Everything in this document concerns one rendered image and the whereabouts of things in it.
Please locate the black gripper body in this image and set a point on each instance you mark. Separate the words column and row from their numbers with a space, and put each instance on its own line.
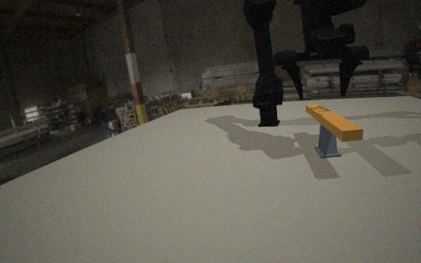
column 290, row 58

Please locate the orange bar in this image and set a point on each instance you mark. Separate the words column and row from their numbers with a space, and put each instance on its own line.
column 343, row 129

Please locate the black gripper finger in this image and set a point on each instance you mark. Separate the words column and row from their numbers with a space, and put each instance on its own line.
column 346, row 71
column 294, row 74

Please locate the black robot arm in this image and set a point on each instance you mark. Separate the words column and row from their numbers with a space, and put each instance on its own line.
column 326, row 41

